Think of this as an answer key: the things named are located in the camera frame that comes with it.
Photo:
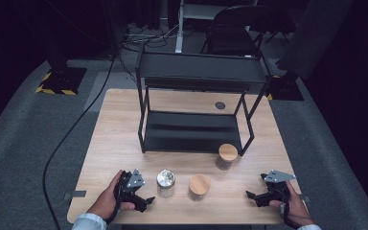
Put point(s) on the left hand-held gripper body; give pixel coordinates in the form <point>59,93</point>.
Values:
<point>131,188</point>

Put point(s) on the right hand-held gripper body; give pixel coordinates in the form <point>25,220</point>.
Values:
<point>276,193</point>

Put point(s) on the glass jar with metal lid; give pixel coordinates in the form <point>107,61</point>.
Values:
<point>165,179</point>

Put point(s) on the glass jar with wooden lid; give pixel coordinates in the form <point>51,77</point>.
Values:
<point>199,184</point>
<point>227,152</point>

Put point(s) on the black two-tier metal rack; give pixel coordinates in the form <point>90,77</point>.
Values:
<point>198,68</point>

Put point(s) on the person's right hand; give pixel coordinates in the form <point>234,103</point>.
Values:
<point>297,211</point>

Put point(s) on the person's left hand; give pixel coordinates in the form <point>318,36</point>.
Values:
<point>105,202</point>

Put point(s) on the grey tape strip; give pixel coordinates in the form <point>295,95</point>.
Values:
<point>76,194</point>
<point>306,199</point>

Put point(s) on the grey round table grommet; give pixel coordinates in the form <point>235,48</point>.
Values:
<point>220,105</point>

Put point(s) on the black base with yellow stripes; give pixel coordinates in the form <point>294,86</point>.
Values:
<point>62,80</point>
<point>284,89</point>

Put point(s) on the black folding chair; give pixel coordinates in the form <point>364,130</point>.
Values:
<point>233,35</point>

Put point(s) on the grey padded column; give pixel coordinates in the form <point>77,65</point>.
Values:
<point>313,38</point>

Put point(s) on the white metal stand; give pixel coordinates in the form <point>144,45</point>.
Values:
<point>179,28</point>

